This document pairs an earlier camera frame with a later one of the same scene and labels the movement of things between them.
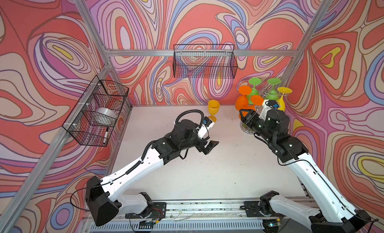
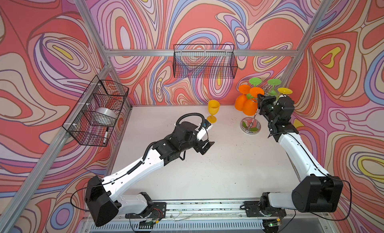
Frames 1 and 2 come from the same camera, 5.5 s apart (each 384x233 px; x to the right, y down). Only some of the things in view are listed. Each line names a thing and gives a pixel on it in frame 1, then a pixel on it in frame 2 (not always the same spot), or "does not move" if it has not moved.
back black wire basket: (204, 61) does not move
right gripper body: (257, 125) → (266, 105)
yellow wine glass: (213, 107) does not move
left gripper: (209, 148) does not move
